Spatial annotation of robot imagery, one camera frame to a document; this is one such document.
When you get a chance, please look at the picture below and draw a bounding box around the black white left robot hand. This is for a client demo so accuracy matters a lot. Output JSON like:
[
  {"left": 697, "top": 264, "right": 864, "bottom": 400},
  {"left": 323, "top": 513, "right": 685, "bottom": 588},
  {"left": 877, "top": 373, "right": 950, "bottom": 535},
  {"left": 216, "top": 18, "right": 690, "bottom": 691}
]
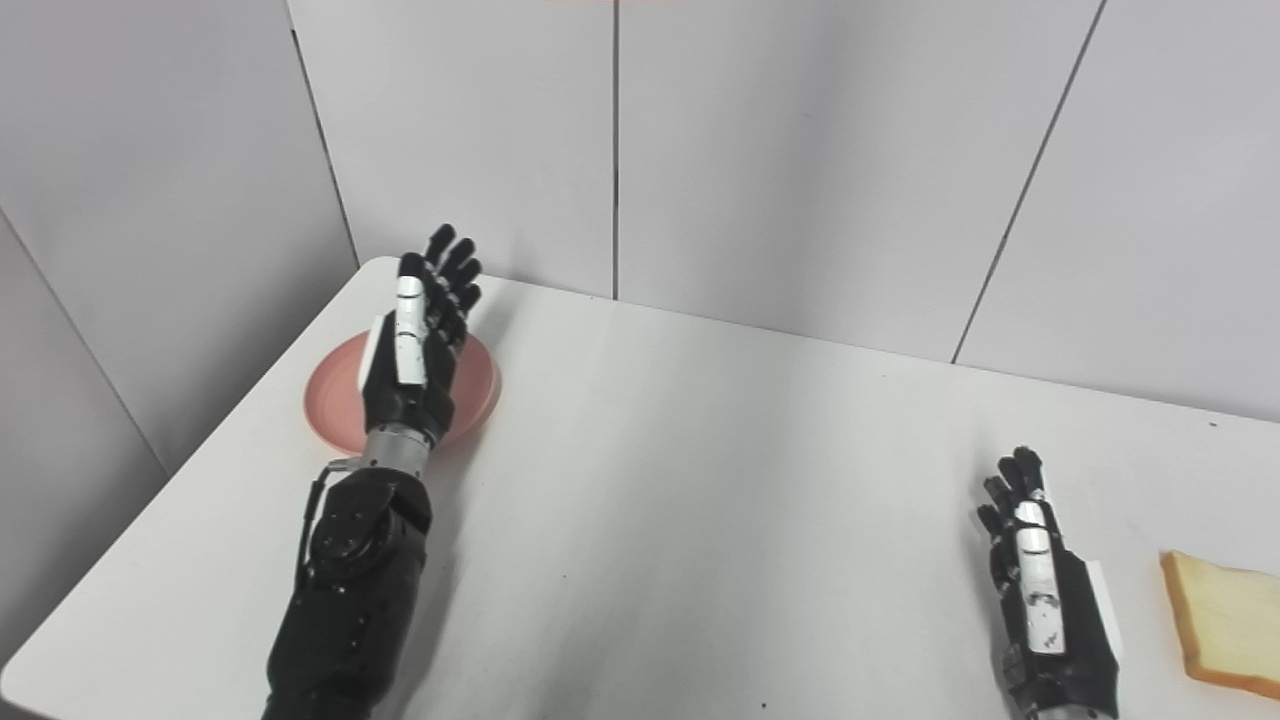
[{"left": 360, "top": 224, "right": 484, "bottom": 448}]

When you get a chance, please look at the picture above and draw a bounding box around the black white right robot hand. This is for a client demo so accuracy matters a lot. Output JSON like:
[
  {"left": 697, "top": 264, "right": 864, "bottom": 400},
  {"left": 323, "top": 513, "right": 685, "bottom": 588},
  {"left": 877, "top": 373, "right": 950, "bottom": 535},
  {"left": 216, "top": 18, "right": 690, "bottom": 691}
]
[{"left": 977, "top": 446, "right": 1123, "bottom": 720}]

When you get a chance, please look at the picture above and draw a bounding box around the pink round plate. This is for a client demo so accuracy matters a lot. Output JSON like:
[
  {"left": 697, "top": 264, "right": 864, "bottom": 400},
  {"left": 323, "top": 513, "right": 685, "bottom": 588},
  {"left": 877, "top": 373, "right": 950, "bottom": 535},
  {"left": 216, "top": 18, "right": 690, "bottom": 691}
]
[{"left": 303, "top": 330, "right": 502, "bottom": 454}]

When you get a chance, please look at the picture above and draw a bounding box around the slice of white bread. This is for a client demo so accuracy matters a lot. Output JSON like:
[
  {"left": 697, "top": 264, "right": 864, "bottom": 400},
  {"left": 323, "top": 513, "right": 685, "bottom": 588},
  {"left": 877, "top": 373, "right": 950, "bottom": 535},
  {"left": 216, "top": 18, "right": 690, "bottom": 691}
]
[{"left": 1160, "top": 550, "right": 1280, "bottom": 701}]

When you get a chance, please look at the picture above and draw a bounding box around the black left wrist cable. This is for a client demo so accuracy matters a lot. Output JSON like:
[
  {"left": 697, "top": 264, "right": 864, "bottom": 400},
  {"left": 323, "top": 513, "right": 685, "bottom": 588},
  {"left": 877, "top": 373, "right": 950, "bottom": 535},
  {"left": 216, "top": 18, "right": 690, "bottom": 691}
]
[{"left": 295, "top": 458, "right": 369, "bottom": 591}]

